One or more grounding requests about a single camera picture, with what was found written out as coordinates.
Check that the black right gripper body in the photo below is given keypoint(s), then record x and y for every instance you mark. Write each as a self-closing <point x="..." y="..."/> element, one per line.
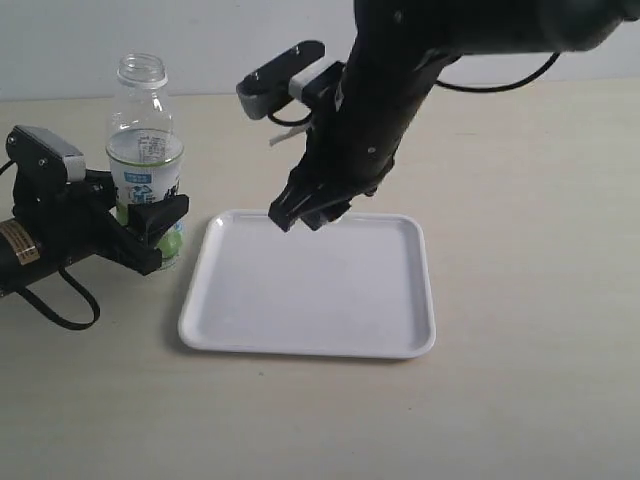
<point x="346" y="154"/>

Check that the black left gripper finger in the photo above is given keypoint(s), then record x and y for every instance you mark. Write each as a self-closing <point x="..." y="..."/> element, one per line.
<point x="149" y="222"/>
<point x="102" y="187"/>

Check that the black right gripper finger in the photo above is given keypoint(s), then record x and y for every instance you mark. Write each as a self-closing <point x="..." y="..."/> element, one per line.
<point x="321" y="208"/>
<point x="298" y="201"/>

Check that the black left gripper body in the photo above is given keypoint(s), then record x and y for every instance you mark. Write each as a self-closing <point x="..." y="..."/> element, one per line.
<point x="82" y="226"/>

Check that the clear plastic lime drink bottle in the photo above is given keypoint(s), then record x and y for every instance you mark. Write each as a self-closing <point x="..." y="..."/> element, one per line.
<point x="145" y="154"/>

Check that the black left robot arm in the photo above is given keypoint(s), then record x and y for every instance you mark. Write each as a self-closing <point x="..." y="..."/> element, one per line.
<point x="25" y="259"/>

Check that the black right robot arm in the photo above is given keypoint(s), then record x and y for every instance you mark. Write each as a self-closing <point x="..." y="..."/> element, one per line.
<point x="399" y="52"/>

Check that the white zip tie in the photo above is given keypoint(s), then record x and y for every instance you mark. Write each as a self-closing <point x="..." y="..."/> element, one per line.
<point x="288" y="134"/>

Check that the white rectangular plastic tray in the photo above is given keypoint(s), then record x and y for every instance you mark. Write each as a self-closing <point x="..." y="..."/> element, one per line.
<point x="356" y="288"/>

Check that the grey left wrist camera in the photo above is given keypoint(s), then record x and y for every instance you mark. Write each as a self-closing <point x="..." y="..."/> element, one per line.
<point x="46" y="165"/>

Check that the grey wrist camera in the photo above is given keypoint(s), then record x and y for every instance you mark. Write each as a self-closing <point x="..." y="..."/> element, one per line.
<point x="46" y="165"/>
<point x="303" y="73"/>

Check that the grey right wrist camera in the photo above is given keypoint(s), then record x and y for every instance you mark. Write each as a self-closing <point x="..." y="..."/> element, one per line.
<point x="303" y="73"/>

